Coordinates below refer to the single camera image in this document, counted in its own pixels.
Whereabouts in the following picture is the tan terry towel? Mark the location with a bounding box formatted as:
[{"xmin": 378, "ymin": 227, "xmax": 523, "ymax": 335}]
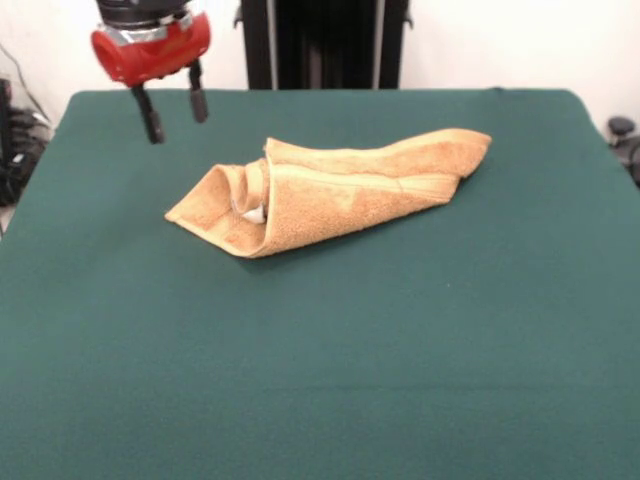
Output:
[{"xmin": 164, "ymin": 128, "xmax": 493, "ymax": 260}]

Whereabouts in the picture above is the black equipment with cables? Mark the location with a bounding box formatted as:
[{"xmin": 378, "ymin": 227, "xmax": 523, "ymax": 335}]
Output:
[{"xmin": 0, "ymin": 42, "xmax": 54, "ymax": 209}]

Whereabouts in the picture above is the dark green table cloth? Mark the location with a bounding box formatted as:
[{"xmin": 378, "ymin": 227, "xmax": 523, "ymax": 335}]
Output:
[{"xmin": 0, "ymin": 87, "xmax": 640, "ymax": 480}]

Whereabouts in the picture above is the grey pedestal foot with caster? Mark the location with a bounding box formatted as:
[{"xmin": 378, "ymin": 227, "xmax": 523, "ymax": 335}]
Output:
[{"xmin": 606, "ymin": 116, "xmax": 640, "ymax": 189}]

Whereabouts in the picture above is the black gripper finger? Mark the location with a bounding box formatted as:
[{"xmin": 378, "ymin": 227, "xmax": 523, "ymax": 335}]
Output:
[
  {"xmin": 186, "ymin": 58, "xmax": 210, "ymax": 125},
  {"xmin": 130, "ymin": 83, "xmax": 167, "ymax": 146}
]

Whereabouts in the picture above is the black stand behind table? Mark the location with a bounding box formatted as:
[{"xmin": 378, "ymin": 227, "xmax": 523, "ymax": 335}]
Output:
[{"xmin": 241, "ymin": 0, "xmax": 409, "ymax": 92}]

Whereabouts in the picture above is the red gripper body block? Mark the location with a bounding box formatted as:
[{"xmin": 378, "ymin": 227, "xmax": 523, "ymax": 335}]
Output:
[{"xmin": 90, "ymin": 11, "xmax": 213, "ymax": 85}]

